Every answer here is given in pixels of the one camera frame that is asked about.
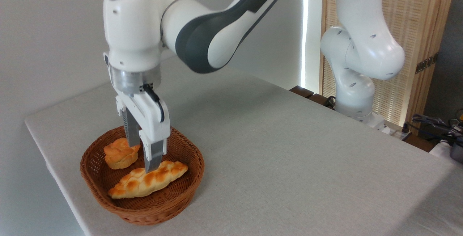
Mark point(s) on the brown woven wicker basket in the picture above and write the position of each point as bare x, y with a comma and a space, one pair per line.
173, 199

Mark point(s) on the wooden slatted folding screen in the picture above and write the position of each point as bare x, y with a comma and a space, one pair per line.
419, 15

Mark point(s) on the dark brown wooden bench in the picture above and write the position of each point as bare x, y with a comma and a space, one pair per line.
302, 91

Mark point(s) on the long braided bread loaf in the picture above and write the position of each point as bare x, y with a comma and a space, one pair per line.
144, 183

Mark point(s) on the metal screen hinge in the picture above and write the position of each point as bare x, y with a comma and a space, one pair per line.
427, 63

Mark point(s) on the small round bread roll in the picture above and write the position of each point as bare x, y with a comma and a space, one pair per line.
117, 154

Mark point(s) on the grey tablecloth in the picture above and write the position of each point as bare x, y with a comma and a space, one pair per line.
289, 138

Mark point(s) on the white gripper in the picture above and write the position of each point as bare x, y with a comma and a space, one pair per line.
153, 120

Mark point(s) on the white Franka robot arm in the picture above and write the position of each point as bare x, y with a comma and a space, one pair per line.
134, 29

